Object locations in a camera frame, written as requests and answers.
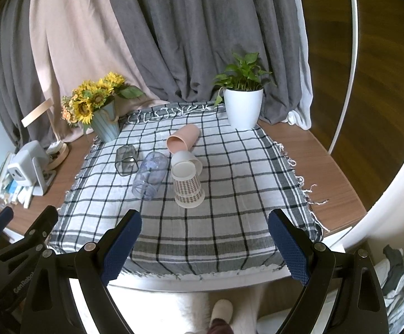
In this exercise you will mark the black white checked cloth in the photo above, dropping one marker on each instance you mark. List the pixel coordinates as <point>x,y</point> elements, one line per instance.
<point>223,215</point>

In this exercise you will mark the dark cloth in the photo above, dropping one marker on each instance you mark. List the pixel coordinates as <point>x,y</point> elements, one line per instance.
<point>393,255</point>

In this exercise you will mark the pink curtain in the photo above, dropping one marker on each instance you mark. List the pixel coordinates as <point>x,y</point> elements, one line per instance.
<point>80,34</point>

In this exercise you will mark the grey curtain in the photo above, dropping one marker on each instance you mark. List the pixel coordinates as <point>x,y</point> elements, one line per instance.
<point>10,76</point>
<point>205,34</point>

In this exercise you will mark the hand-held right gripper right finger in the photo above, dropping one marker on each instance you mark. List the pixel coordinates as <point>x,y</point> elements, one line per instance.
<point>290,250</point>

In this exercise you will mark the white paper cup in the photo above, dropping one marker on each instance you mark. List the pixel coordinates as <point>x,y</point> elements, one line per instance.
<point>185,156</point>

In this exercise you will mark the white slipper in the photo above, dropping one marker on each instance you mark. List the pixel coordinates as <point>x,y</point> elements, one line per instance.
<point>222,310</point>

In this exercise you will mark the checked paper cup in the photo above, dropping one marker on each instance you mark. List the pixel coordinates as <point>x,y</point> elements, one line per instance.
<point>188,189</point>

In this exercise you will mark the clear printed plastic cup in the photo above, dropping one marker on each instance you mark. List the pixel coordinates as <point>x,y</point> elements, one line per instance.
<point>149,177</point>

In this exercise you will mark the green leafy plant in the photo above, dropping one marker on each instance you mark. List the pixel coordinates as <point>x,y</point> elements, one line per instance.
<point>242,74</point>

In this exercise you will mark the grey white cloth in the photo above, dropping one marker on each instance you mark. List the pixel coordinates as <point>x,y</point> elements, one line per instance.
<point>402,295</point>

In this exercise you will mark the person's leg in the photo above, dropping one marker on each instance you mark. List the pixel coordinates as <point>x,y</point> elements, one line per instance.
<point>220,329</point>

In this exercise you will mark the white plant pot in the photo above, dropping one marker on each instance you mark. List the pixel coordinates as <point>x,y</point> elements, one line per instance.
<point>243,109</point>

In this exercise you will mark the sunflower bouquet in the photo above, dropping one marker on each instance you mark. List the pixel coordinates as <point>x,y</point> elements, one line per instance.
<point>90,94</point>

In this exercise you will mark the dark glass cup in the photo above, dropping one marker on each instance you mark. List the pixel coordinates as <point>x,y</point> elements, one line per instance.
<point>127,162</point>

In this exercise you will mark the pink cup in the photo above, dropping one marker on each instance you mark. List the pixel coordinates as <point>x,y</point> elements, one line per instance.
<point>184,137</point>

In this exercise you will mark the wooden desk lamp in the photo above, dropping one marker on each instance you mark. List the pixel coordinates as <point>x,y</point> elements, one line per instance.
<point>61,155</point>

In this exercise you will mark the white curtain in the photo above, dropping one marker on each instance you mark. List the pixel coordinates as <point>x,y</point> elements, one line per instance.
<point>303,87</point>

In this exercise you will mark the white desktop device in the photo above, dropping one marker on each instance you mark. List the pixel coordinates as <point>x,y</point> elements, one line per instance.
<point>24,170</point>

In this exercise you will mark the blue ribbed vase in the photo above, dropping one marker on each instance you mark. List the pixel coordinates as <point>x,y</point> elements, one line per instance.
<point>106,127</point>

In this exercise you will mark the white curved hoop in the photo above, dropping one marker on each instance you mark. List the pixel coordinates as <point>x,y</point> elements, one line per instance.
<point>353,41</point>

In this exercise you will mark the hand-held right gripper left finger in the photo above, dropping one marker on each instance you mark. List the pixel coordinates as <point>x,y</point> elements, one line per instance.
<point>118,250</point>

